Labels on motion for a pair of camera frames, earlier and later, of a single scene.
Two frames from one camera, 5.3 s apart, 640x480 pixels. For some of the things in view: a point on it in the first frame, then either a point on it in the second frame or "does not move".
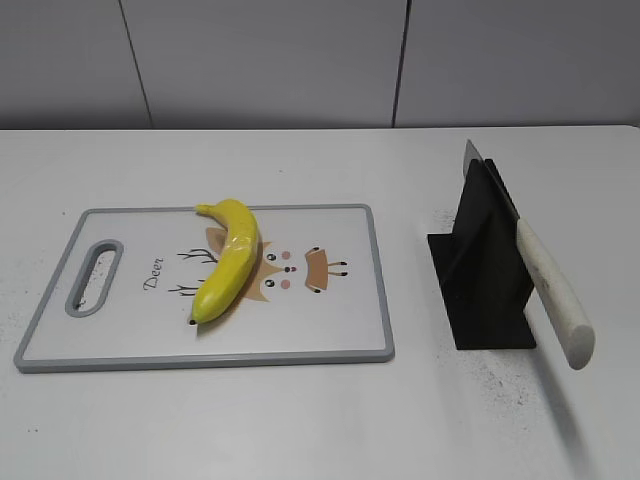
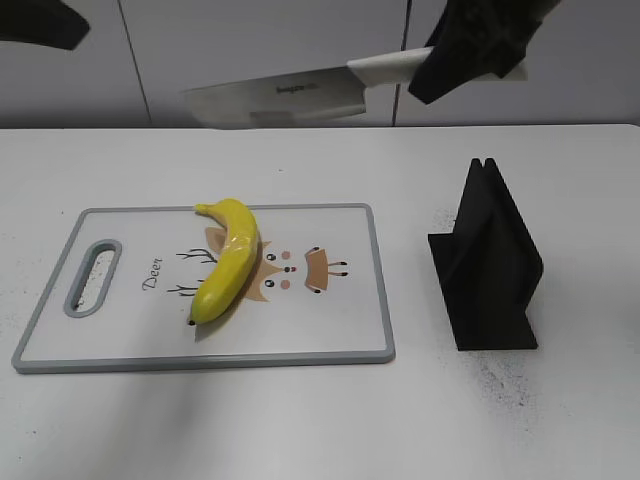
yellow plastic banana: (232, 267) does not move
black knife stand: (482, 269) does not move
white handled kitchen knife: (569, 320) -> (308, 95)
